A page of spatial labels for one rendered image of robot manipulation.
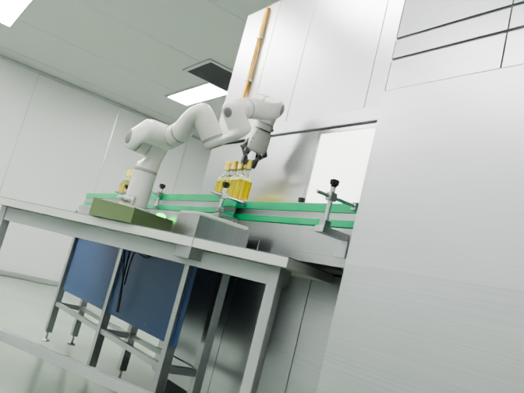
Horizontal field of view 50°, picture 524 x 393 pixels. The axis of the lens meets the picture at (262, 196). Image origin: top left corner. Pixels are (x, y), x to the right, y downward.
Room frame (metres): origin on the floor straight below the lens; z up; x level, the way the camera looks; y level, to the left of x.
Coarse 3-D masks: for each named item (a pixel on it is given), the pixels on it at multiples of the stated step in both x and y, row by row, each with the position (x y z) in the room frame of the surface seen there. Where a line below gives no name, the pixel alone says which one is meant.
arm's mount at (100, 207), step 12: (96, 204) 2.18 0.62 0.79; (108, 204) 2.15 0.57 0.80; (120, 204) 2.11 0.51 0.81; (96, 216) 2.20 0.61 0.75; (108, 216) 2.14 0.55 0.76; (120, 216) 2.11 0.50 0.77; (132, 216) 2.07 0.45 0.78; (144, 216) 2.13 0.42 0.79; (156, 216) 2.18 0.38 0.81; (156, 228) 2.20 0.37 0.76; (168, 228) 2.26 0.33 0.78
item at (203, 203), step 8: (88, 200) 3.63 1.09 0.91; (112, 200) 3.26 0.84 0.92; (120, 200) 3.16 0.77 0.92; (152, 200) 2.80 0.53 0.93; (160, 200) 2.72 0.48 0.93; (168, 200) 2.64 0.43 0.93; (176, 200) 2.57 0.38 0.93; (184, 200) 2.50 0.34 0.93; (192, 200) 2.44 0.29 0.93; (200, 200) 2.37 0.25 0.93; (208, 200) 2.32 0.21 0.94; (216, 200) 2.26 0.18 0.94; (152, 208) 2.76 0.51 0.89; (160, 208) 2.69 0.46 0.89; (168, 208) 2.61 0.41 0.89; (176, 208) 2.54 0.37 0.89; (184, 208) 2.48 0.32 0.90; (192, 208) 2.42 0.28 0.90; (200, 208) 2.36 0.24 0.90; (208, 208) 2.30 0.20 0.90
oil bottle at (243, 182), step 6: (240, 180) 2.35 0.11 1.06; (246, 180) 2.35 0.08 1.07; (234, 186) 2.38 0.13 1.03; (240, 186) 2.34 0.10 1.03; (246, 186) 2.36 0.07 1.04; (234, 192) 2.37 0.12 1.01; (240, 192) 2.34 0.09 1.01; (246, 192) 2.36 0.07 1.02; (240, 198) 2.35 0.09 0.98; (246, 198) 2.36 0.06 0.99
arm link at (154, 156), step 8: (144, 144) 2.16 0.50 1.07; (144, 152) 2.18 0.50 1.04; (152, 152) 2.19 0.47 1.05; (160, 152) 2.20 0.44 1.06; (144, 160) 2.20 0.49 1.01; (152, 160) 2.19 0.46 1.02; (160, 160) 2.21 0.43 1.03; (136, 168) 2.20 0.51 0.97; (144, 168) 2.19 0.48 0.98; (152, 168) 2.20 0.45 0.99
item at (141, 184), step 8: (136, 176) 2.19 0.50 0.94; (144, 176) 2.19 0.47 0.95; (152, 176) 2.21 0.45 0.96; (136, 184) 2.19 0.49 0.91; (144, 184) 2.19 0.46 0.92; (152, 184) 2.22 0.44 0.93; (128, 192) 2.20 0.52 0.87; (136, 192) 2.19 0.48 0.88; (144, 192) 2.20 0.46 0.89; (128, 200) 2.17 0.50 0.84; (136, 200) 2.19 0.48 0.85; (144, 200) 2.21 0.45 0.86; (144, 208) 2.22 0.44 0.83
